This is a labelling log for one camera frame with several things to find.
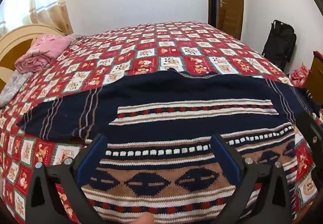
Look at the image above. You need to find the brown wooden cabinet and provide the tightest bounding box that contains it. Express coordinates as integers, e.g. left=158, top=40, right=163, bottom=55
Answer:
left=306, top=51, right=323, bottom=98

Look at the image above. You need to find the person's left hand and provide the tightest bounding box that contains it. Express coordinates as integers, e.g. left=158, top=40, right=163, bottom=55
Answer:
left=136, top=214, right=153, bottom=224

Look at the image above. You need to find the grey floral pillow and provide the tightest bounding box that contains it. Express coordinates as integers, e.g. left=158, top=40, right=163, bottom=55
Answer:
left=0, top=70, right=33, bottom=107

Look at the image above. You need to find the black suitcase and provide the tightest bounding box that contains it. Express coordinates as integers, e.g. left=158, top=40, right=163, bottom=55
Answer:
left=261, top=20, right=297, bottom=72

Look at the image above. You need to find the red checked bag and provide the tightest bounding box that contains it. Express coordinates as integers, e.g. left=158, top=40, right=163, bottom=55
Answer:
left=290, top=63, right=310, bottom=87

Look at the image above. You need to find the grey striped pillow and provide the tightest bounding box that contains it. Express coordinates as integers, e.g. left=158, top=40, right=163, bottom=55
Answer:
left=72, top=33, right=87, bottom=43

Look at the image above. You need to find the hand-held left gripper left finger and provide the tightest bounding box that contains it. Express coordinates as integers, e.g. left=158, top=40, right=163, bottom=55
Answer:
left=25, top=134, right=109, bottom=224

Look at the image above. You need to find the pink folded blanket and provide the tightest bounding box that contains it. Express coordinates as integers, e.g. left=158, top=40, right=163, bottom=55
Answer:
left=15, top=35, right=72, bottom=73

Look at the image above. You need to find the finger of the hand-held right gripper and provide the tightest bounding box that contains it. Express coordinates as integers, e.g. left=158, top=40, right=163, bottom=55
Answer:
left=295, top=111, right=323, bottom=159

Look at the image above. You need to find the cream wooden headboard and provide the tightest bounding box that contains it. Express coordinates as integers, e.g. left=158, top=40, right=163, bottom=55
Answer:
left=0, top=25, right=66, bottom=91

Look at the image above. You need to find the navy patterned knit sweater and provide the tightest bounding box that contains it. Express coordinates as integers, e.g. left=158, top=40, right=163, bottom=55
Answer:
left=16, top=68, right=319, bottom=224

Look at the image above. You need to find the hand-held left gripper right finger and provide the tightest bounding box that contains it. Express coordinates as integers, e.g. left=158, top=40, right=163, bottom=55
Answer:
left=210, top=134, right=293, bottom=224

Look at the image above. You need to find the red checked printed bedspread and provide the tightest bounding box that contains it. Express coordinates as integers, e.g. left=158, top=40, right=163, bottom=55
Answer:
left=0, top=22, right=323, bottom=224

